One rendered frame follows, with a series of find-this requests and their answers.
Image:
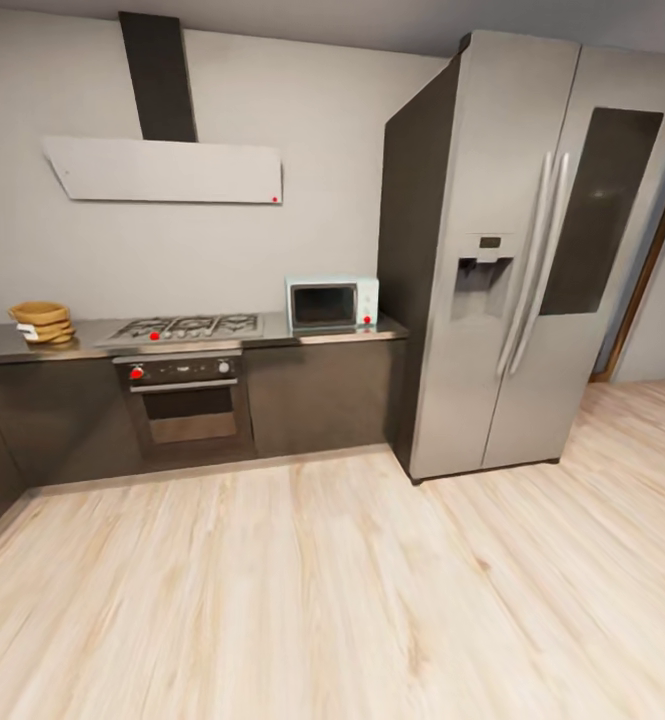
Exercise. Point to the oven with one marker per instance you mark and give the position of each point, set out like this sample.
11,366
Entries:
186,402

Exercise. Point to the fixed window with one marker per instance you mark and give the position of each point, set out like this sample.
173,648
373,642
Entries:
637,277

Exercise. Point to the microwave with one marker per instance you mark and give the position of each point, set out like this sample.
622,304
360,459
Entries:
321,301

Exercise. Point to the fridge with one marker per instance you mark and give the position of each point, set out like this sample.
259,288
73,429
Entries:
515,188

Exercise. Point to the burner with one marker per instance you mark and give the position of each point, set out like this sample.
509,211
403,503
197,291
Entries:
207,327

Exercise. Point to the range hood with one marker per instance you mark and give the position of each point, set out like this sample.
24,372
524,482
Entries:
169,162

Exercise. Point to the popcorn bag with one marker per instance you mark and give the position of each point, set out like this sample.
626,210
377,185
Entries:
43,322

